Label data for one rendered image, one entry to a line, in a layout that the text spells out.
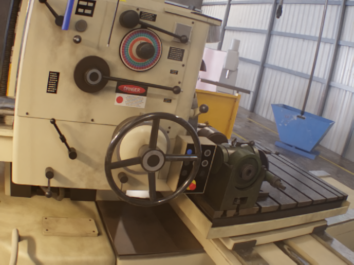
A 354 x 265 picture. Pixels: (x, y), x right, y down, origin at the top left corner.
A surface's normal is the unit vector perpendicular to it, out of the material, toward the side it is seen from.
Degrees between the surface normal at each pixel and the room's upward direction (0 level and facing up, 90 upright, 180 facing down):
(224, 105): 90
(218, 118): 90
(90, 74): 90
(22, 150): 90
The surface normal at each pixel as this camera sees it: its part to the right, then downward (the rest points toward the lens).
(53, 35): 0.40, 0.30
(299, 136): -0.59, 0.07
